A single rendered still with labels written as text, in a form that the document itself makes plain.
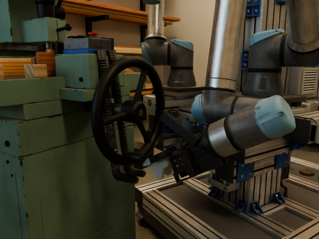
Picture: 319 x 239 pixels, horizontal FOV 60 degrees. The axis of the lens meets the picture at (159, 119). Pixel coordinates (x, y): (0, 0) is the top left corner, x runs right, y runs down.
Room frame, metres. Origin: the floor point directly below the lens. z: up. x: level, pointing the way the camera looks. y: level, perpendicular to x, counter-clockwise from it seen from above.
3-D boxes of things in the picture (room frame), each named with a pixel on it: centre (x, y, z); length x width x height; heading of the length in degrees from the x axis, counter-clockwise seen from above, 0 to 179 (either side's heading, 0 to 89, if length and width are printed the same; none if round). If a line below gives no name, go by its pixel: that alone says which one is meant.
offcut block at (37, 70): (0.72, 0.32, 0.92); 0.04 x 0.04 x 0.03; 60
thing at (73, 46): (0.80, 0.19, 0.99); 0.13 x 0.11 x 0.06; 147
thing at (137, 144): (1.05, 0.09, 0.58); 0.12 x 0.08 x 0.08; 57
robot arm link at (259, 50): (1.04, -0.40, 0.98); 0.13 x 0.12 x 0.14; 56
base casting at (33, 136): (0.98, 0.46, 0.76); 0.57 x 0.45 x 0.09; 57
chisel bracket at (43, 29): (0.92, 0.37, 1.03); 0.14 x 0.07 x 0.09; 57
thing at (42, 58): (0.88, 0.27, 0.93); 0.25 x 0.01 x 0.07; 147
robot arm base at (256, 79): (1.04, -0.39, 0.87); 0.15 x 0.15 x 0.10
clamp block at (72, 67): (0.80, 0.19, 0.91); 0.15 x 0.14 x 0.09; 147
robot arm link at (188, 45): (1.46, -0.11, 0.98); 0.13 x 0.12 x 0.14; 86
